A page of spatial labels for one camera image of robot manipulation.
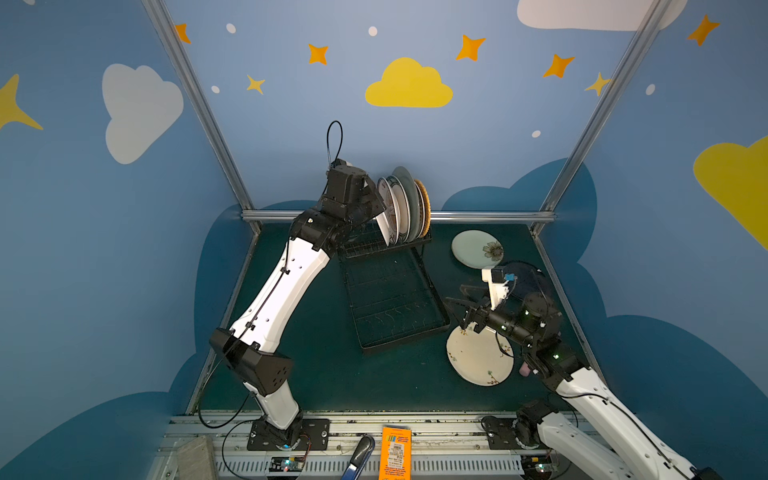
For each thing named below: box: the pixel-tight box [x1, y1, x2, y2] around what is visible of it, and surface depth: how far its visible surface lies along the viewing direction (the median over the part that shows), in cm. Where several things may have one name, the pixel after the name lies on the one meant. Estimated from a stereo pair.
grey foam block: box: [176, 436, 218, 480], surface depth 70 cm
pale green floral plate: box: [451, 230, 504, 269], surface depth 117 cm
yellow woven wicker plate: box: [414, 179, 431, 239], surface depth 83 cm
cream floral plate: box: [446, 323, 515, 387], surface depth 86 cm
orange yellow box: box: [379, 427, 413, 480], surface depth 69 cm
